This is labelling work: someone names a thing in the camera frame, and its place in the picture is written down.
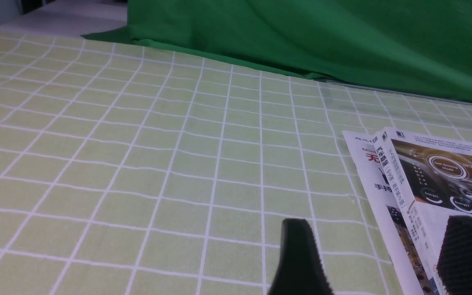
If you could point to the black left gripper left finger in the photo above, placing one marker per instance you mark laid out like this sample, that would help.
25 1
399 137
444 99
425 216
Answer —
300 270

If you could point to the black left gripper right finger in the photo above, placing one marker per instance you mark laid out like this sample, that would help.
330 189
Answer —
455 260

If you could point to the top self-driving textbook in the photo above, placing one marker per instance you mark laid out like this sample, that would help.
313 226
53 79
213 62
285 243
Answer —
438 182

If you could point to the middle white book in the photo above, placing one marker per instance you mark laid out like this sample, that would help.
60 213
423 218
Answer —
398 196

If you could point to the green backdrop cloth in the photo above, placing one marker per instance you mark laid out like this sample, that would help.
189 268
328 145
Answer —
416 46

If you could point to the green checkered tablecloth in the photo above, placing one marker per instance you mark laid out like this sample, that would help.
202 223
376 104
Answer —
127 170

